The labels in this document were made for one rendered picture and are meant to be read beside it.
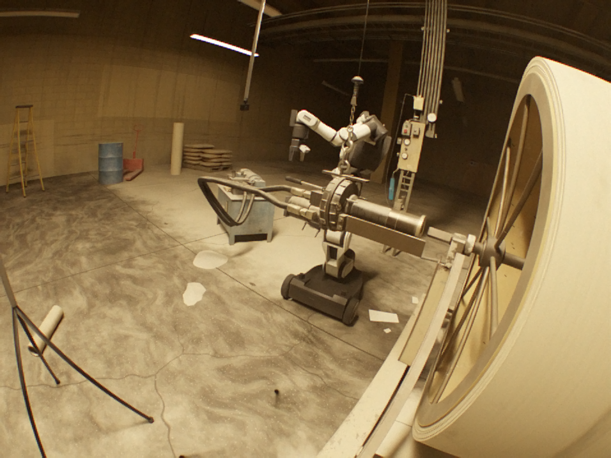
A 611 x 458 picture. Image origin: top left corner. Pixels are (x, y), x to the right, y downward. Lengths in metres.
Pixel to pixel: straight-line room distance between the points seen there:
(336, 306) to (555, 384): 1.62
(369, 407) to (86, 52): 8.73
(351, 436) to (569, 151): 1.17
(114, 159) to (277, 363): 5.41
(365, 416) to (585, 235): 1.09
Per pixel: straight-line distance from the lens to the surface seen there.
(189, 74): 9.56
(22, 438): 1.69
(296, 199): 1.55
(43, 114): 8.21
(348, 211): 1.36
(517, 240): 2.13
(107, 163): 6.23
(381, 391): 1.41
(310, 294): 2.01
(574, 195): 0.54
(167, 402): 1.51
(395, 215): 1.30
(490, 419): 0.67
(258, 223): 3.03
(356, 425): 1.26
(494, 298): 0.91
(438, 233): 1.30
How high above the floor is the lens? 1.24
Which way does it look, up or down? 19 degrees down
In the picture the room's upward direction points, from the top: 9 degrees clockwise
